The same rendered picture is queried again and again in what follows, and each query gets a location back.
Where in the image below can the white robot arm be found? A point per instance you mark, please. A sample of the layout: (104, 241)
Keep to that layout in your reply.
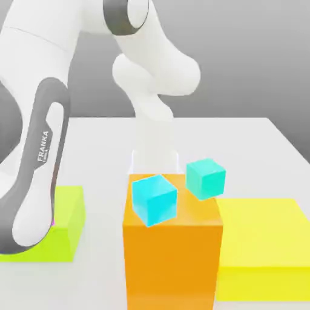
(36, 48)

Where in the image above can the small cyan cube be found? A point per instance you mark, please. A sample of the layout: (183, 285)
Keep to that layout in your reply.
(155, 201)

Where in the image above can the small turquoise cube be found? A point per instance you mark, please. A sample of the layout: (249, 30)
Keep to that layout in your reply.
(205, 179)

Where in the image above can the large orange box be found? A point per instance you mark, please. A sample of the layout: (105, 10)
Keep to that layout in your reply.
(172, 254)

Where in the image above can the large lime green box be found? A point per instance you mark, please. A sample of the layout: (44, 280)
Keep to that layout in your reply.
(65, 230)

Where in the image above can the large yellow box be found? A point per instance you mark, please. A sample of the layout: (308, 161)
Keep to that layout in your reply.
(261, 242)

